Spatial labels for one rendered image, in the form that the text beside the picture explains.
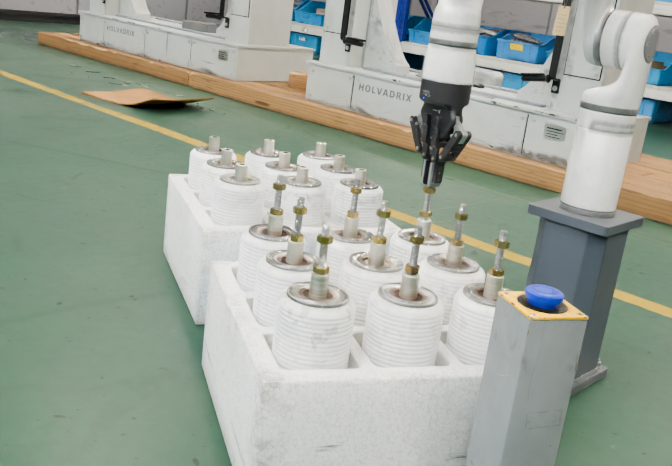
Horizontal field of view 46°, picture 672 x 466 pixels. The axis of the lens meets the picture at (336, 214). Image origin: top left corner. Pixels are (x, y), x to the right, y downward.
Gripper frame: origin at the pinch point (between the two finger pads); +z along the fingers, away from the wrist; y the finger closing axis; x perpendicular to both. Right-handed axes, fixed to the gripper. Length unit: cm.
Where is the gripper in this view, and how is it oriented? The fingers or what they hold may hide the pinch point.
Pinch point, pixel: (432, 172)
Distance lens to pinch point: 123.4
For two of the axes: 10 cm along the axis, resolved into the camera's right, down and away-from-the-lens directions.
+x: 8.7, -0.3, 5.0
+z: -1.2, 9.5, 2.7
